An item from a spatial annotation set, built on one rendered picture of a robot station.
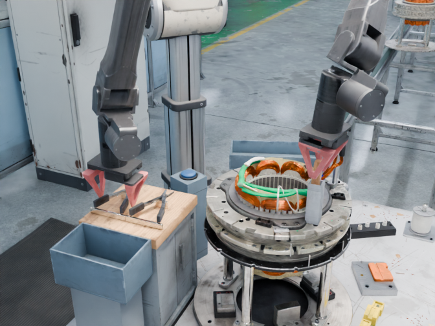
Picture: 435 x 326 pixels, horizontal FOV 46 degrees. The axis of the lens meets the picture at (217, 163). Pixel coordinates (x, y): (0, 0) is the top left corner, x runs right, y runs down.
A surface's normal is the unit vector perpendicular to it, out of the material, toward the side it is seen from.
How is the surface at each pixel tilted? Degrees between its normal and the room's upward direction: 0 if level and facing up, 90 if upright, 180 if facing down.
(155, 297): 90
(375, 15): 74
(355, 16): 59
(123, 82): 114
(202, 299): 0
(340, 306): 0
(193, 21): 108
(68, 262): 90
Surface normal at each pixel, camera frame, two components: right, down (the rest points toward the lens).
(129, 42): 0.38, 0.73
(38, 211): 0.00, -0.90
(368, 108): 0.43, 0.45
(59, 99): -0.43, 0.40
